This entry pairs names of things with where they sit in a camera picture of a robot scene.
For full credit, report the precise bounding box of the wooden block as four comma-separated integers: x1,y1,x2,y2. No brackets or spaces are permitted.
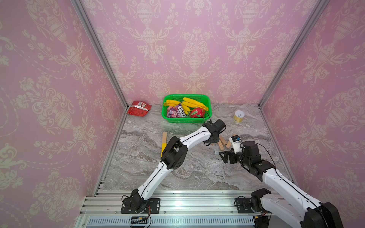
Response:
162,132,167,143

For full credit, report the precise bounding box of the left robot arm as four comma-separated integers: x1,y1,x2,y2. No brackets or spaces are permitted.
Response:
129,119,226,213

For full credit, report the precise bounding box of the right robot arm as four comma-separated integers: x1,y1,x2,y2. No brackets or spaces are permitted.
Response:
219,141,344,228

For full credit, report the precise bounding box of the wooden block right two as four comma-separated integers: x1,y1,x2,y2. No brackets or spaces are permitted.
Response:
219,135,227,145

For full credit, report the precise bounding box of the wooden block right three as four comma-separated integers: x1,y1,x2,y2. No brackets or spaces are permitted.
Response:
218,141,224,151

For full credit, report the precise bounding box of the red dragon fruit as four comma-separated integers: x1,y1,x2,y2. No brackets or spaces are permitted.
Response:
189,107,205,118

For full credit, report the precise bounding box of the green plastic basket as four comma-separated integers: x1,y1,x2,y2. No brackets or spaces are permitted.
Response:
162,94,212,123

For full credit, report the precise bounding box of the right banana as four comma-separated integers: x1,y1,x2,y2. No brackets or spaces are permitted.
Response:
182,97,209,111

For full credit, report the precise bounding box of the banana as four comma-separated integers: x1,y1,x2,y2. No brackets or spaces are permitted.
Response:
182,97,209,111
163,100,191,115

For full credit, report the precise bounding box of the purple snack packet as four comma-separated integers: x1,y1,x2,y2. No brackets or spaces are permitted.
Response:
166,104,186,118

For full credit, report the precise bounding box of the left banana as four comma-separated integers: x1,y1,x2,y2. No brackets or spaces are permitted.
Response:
163,100,191,115

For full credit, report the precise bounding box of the red snack bag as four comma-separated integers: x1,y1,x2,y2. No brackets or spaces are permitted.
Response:
127,101,152,117

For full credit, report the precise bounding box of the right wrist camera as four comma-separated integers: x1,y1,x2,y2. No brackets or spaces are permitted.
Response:
230,135,243,154

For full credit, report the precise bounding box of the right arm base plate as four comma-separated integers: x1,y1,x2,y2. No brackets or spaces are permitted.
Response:
233,196,268,216

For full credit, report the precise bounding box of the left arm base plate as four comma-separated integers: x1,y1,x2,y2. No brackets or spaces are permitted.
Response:
120,198,161,214

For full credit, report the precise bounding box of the right frame post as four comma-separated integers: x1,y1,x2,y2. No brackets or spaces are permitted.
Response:
258,0,329,110

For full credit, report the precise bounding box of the frame post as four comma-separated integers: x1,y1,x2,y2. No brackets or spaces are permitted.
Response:
71,0,128,110
258,0,329,110

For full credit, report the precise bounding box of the left frame post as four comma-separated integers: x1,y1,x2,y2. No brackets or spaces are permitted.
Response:
71,0,128,110

